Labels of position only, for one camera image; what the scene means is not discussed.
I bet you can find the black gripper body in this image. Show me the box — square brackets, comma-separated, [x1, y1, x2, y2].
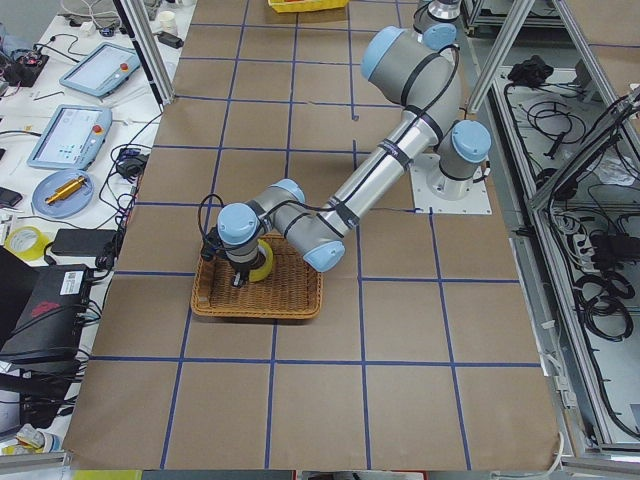
[227, 249, 258, 280]

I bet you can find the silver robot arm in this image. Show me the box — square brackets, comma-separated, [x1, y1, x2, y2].
[413, 0, 460, 51]
[211, 26, 492, 288]

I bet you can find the spare yellow tape roll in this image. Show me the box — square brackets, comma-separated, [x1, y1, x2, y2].
[4, 226, 50, 262]

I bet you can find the brown wicker basket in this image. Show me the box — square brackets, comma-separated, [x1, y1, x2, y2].
[191, 233, 323, 320]

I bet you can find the black power adapter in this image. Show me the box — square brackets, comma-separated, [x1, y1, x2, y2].
[50, 229, 116, 256]

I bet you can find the blue round plate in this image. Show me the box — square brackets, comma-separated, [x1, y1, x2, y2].
[31, 169, 94, 219]

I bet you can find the brass cylinder tool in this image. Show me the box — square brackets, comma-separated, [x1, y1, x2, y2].
[45, 176, 87, 205]

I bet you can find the black red computer box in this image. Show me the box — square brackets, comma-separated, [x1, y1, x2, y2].
[1, 248, 92, 373]

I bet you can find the lower teach pendant tablet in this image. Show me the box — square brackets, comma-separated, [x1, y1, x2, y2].
[27, 104, 112, 170]

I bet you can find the teach pendant tablet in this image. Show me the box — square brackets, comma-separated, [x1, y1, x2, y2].
[27, 104, 112, 170]
[59, 42, 141, 98]

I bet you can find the upper teach pendant tablet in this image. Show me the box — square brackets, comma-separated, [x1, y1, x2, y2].
[59, 42, 141, 98]

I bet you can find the yellow plastic basket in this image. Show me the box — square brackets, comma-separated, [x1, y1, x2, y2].
[267, 0, 349, 13]

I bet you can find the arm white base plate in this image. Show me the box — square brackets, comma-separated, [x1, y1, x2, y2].
[410, 153, 492, 215]

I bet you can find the aluminium frame post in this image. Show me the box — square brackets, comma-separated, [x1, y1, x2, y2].
[114, 0, 175, 106]

